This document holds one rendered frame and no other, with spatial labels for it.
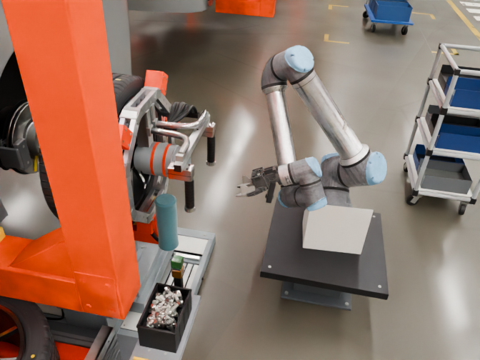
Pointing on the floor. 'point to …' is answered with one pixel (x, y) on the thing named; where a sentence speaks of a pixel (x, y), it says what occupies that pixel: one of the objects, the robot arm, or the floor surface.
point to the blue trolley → (388, 13)
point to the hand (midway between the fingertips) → (239, 191)
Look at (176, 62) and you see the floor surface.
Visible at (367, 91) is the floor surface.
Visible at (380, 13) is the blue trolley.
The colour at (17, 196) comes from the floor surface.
